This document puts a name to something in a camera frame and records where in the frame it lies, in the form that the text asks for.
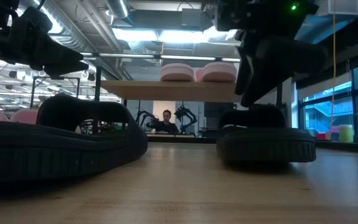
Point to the wooden shelf board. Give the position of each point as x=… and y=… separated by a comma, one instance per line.
x=166, y=91

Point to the person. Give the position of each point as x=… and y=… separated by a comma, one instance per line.
x=166, y=127

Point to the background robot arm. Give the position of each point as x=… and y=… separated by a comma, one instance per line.
x=144, y=112
x=182, y=111

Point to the wooden shelf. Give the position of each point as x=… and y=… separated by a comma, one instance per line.
x=97, y=90

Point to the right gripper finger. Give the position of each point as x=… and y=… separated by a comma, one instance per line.
x=243, y=62
x=291, y=59

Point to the red box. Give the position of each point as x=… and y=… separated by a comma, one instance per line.
x=321, y=137

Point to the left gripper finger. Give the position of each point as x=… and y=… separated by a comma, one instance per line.
x=61, y=54
x=62, y=69

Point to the yellow-green cup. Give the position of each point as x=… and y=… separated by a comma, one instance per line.
x=346, y=133

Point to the long ceiling light bar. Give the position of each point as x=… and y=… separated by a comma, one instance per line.
x=129, y=56

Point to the black foam slide sandal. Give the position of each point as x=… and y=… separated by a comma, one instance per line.
x=42, y=155
x=266, y=146

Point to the dark background screen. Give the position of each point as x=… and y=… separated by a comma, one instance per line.
x=219, y=115

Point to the background table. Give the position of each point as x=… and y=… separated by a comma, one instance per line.
x=182, y=139

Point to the thin black background frame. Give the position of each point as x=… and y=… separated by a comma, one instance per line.
x=33, y=93

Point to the small silver spiral duct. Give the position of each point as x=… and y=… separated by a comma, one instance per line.
x=118, y=7

